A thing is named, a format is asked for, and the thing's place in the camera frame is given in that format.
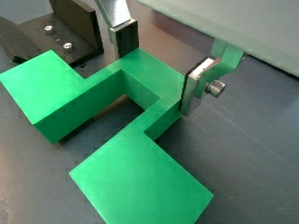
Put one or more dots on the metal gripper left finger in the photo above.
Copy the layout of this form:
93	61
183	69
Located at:
121	25

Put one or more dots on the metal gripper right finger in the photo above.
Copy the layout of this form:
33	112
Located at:
202	80

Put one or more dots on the green U-shaped block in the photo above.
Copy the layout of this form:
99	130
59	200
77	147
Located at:
131	180

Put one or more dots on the black fixture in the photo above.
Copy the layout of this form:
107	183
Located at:
69	31

